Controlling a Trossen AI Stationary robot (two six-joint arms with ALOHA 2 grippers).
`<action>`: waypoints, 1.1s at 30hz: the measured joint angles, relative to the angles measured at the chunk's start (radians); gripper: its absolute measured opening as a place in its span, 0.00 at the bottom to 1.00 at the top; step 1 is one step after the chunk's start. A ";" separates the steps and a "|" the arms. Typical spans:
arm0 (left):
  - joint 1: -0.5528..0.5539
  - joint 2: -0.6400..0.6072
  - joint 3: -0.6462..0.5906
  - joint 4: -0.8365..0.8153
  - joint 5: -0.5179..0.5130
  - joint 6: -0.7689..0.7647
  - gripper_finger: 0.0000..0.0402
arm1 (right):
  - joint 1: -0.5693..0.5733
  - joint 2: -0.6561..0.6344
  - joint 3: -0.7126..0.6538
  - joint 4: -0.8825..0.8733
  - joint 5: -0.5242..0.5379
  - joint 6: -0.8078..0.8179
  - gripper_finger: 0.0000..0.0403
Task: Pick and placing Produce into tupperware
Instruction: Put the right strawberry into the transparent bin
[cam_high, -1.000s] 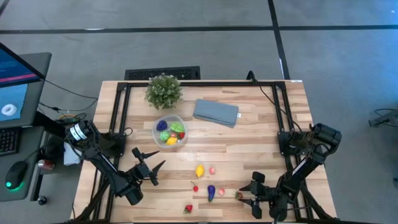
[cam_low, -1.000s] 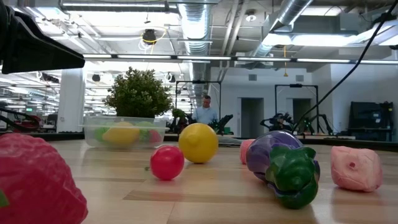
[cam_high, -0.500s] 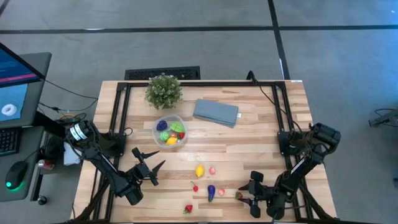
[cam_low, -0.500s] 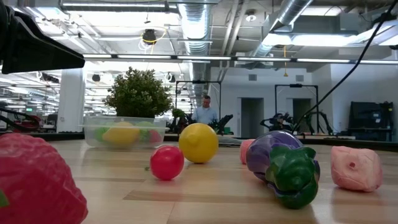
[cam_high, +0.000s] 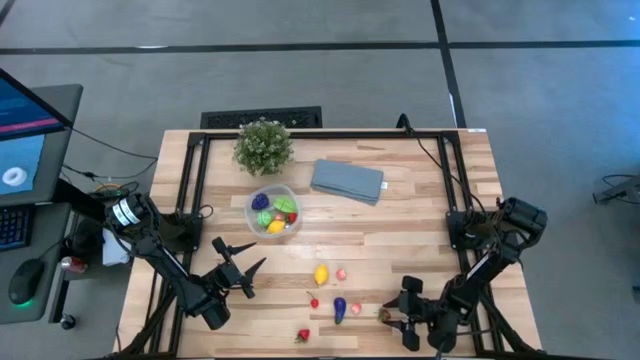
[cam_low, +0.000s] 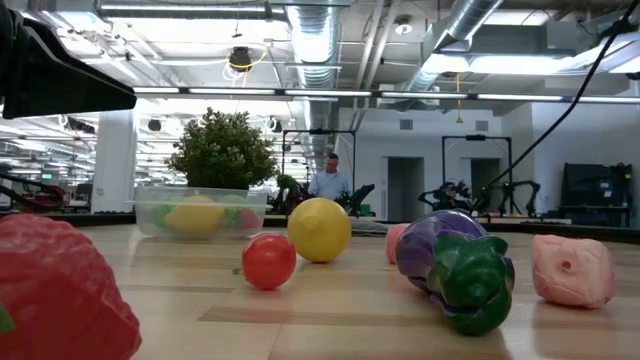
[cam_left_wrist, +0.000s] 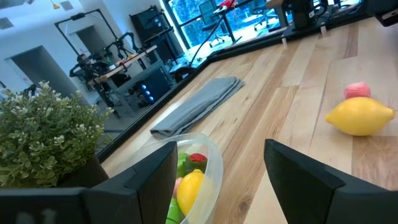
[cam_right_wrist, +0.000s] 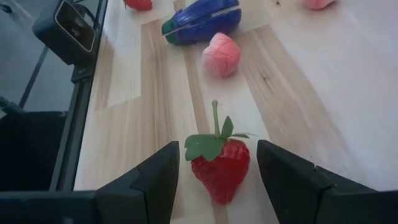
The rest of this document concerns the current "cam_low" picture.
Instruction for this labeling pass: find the green round toy fruit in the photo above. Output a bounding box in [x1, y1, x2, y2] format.
[151, 202, 174, 229]

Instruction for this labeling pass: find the small yellow toy lemon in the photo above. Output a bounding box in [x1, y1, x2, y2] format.
[163, 194, 226, 235]

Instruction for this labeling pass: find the red toy strawberry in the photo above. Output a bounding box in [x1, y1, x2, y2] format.
[0, 213, 143, 360]

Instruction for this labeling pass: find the green toy starfruit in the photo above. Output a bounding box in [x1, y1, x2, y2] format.
[214, 193, 249, 229]

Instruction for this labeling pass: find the red toy fruit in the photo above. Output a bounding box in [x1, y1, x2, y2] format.
[237, 207, 261, 231]

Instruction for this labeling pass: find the red toy cherry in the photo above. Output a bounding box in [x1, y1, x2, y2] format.
[232, 233, 298, 291]

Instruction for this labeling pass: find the large yellow toy lemon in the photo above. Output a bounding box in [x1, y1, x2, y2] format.
[287, 197, 353, 264]

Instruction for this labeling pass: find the smooth pink toy fruit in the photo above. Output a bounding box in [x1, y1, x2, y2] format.
[384, 223, 412, 265]

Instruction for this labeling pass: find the purple toy eggplant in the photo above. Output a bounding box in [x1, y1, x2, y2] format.
[394, 208, 516, 337]

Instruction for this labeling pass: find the bumpy pink toy fruit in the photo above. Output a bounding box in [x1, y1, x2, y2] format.
[530, 234, 617, 310]

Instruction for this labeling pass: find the clear plastic tupperware container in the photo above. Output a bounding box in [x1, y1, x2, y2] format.
[127, 185, 274, 240]

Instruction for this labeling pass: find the white pillar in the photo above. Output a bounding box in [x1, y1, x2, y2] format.
[91, 107, 139, 214]

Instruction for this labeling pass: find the long ceiling light strip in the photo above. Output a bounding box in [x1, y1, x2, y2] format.
[132, 85, 640, 104]

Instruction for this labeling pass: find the green potted plant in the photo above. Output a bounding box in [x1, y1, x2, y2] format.
[165, 107, 280, 191]

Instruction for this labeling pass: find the black ceiling-mounted device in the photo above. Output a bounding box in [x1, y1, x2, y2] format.
[228, 45, 253, 73]

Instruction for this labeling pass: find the small background green plant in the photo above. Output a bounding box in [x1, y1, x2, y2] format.
[276, 173, 300, 194]

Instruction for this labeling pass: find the person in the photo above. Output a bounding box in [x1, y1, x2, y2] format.
[307, 152, 351, 201]

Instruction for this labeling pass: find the black and green background robot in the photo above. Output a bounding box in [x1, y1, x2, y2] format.
[344, 183, 376, 217]

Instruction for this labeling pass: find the grey folded cloth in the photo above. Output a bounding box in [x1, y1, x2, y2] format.
[349, 217, 389, 236]

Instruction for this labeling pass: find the grey door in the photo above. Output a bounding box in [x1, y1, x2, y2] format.
[469, 157, 501, 201]
[387, 156, 426, 221]

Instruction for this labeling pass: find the yellow hanging pendant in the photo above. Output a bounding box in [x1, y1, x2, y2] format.
[454, 72, 464, 125]

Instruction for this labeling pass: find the bright ceiling light panel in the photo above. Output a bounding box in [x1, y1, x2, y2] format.
[422, 52, 566, 76]

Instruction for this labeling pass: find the black cabinet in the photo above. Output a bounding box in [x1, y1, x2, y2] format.
[559, 162, 635, 227]

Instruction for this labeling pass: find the round silver ventilation duct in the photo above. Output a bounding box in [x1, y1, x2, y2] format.
[285, 0, 342, 176]

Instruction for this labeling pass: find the slanted silver ventilation duct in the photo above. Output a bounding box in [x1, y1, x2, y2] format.
[403, 0, 505, 92]

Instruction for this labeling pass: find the black metal rig frame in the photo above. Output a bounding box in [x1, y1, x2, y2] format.
[441, 133, 514, 201]

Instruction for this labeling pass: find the long black arm cable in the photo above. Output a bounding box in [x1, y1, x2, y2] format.
[482, 2, 640, 191]

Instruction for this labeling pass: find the black aluminium table frame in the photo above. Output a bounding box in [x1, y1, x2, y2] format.
[52, 202, 640, 246]

